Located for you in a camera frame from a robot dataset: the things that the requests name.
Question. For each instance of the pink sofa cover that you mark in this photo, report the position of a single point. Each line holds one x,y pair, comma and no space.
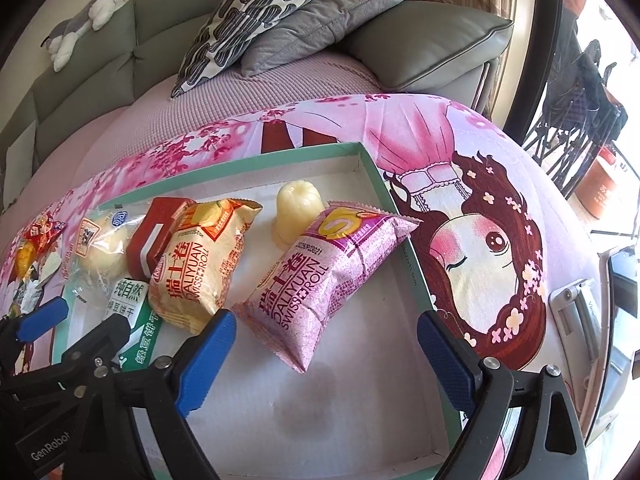
225,105

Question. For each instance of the yellow cake roll packet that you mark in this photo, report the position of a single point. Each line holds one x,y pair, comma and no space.
200,270

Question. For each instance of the orange clear snack packet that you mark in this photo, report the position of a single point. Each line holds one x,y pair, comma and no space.
25,257

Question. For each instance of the green white cracker packet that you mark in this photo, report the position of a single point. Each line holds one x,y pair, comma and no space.
130,310

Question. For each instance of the red twisted snack packet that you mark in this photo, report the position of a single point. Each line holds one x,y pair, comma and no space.
42,227

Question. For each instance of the grey sofa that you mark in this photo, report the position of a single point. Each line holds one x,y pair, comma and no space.
425,55

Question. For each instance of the pink cake roll packet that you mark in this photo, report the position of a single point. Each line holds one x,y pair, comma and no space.
320,285

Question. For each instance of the grey white plush toy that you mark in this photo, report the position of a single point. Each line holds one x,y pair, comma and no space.
100,10

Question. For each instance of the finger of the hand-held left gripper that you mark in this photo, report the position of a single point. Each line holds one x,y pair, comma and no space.
42,317
100,340

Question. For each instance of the black folding rack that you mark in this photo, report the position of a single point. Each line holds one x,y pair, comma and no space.
575,110

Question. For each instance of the black white patterned cushion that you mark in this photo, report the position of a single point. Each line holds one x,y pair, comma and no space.
245,20

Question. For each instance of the red boxy snack packet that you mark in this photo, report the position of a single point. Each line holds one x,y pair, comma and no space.
150,240

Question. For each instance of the pale yellow jelly cup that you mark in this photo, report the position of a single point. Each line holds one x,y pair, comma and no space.
295,210

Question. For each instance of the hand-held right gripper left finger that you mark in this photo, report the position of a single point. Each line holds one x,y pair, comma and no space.
210,360

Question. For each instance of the red plant pot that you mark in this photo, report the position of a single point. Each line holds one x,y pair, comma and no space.
600,185

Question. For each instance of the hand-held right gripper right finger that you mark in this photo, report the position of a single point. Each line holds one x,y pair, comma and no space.
445,355

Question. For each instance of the clear bread packet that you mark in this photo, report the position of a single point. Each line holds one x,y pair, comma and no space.
97,255

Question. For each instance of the grey cushion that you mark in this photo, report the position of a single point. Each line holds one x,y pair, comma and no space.
320,25

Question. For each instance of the teal cardboard box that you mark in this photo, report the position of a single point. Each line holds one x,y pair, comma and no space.
350,410

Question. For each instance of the silver metal bracket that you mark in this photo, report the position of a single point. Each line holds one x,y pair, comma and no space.
575,315

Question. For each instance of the printed cartoon blanket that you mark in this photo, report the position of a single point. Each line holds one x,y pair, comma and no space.
500,200

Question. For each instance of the dark green snack packet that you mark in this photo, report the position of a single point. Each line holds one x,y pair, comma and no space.
27,292

